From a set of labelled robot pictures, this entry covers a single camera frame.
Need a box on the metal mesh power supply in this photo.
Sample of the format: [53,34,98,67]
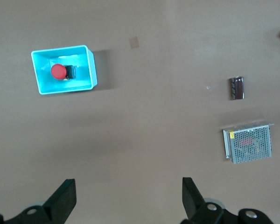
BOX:
[222,120,275,165]

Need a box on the dark brown cylindrical capacitor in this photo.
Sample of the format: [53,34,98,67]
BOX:
[228,76,245,101]

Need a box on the cyan plastic box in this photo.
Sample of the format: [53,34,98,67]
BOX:
[30,44,98,95]

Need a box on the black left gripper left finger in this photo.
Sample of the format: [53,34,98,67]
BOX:
[0,179,77,224]

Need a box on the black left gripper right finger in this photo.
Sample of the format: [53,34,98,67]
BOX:
[181,177,275,224]

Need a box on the red push button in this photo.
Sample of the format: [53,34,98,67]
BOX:
[50,63,77,82]

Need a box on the brown tape patch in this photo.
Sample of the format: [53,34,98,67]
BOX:
[128,36,140,49]

